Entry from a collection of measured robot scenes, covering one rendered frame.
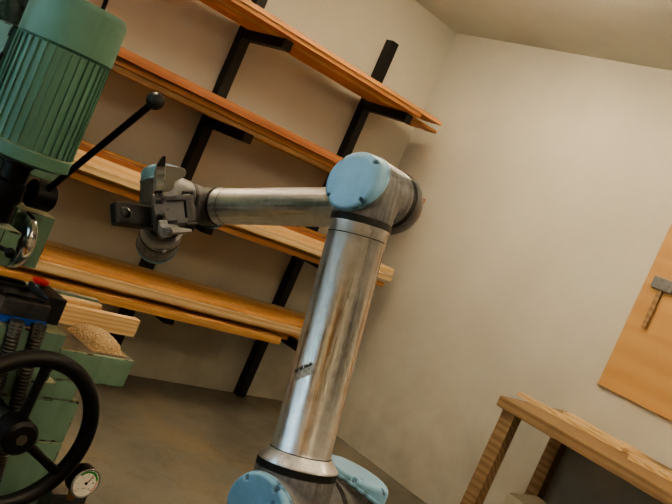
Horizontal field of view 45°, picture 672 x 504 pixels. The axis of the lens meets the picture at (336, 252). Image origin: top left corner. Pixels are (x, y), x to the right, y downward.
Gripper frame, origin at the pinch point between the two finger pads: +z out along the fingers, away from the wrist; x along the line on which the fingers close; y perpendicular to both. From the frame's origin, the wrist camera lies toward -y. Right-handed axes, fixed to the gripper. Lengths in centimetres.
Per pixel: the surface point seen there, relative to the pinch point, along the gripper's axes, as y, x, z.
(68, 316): -17.9, 16.1, -28.9
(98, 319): -11.8, 16.5, -32.6
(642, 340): 251, 17, -188
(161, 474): 18, 48, -220
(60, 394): -20.2, 33.1, -19.6
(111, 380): -10.5, 31.0, -23.2
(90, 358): -14.4, 27.0, -17.9
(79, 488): -18, 51, -26
